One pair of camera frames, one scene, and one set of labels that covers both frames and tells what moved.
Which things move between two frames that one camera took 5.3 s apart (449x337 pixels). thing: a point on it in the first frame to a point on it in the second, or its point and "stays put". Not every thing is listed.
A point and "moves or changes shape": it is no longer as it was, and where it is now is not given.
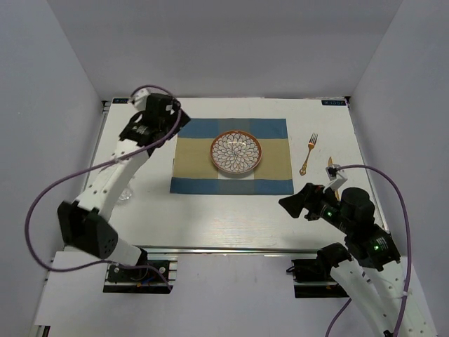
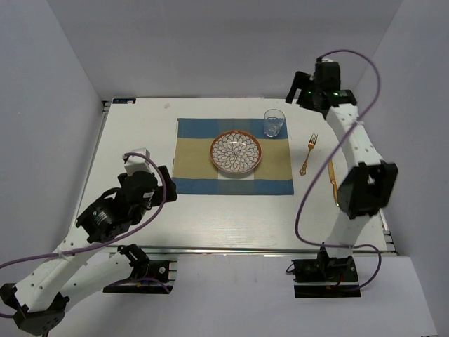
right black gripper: [294, 203] to [300, 80]
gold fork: [311, 143] stays put
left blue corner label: [121, 100] stays put
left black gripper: [183, 120] to [172, 194]
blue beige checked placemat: [233, 156] stays put
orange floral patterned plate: [236, 152] stays put
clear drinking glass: [125, 194] moves or changes shape
